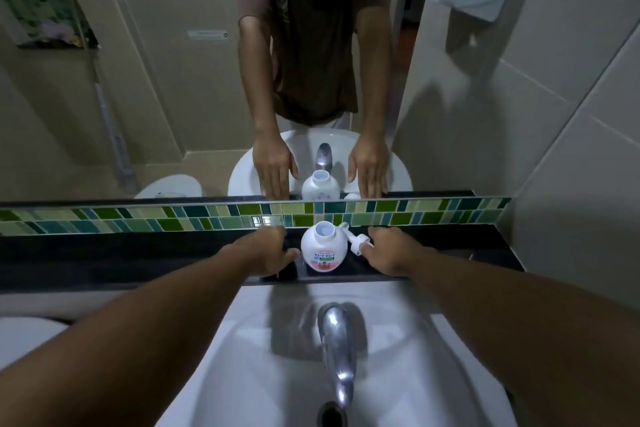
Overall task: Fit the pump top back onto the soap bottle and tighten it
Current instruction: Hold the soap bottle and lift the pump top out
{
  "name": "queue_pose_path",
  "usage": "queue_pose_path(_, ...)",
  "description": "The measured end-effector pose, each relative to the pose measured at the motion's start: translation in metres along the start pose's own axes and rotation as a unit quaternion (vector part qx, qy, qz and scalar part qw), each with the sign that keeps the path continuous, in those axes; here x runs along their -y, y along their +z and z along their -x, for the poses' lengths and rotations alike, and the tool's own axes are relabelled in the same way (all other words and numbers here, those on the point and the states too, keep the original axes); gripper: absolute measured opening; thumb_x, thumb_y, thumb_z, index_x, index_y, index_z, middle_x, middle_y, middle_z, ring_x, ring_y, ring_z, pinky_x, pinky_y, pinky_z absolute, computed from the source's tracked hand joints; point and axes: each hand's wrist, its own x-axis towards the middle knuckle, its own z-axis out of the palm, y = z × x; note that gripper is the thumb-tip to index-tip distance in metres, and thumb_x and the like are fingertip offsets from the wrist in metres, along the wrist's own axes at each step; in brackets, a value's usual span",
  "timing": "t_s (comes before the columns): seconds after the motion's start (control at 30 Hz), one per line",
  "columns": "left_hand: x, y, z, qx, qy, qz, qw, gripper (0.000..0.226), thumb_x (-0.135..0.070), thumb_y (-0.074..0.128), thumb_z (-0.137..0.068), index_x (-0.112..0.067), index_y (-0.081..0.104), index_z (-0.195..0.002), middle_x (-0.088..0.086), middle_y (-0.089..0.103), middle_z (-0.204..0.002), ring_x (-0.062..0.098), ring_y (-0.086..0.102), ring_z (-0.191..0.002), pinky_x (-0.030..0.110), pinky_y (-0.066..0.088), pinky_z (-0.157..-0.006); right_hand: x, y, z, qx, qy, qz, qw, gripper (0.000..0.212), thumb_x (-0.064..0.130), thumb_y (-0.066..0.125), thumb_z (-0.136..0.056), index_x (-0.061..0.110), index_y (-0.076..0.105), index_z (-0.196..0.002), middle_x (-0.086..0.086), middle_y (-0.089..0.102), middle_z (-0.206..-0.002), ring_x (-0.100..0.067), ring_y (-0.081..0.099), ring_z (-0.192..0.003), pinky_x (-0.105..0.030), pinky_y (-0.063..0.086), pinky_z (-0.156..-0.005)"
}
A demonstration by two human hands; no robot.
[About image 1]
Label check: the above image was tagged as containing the white soap bottle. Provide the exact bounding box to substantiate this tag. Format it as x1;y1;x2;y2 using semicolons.
300;221;349;274

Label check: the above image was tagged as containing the chrome faucet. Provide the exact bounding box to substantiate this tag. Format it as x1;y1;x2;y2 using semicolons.
317;302;359;410

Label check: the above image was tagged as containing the person's right forearm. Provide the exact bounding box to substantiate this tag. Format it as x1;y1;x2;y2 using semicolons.
407;248;640;427

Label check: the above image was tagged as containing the person's left hand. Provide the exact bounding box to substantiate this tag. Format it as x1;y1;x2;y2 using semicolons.
219;227;301;279

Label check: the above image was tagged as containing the person's right hand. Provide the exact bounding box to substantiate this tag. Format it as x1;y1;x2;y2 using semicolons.
360;226;437;278

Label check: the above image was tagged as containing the wall mirror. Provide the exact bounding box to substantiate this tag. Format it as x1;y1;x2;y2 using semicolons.
0;0;477;203

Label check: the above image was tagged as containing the person's left forearm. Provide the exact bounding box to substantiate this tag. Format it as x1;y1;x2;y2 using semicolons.
0;251;251;427

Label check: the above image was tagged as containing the white ceramic sink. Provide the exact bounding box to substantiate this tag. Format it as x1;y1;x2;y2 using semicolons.
154;281;521;427

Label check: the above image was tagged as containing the white pump dispenser head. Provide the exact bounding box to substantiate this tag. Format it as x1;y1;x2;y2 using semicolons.
338;222;374;257

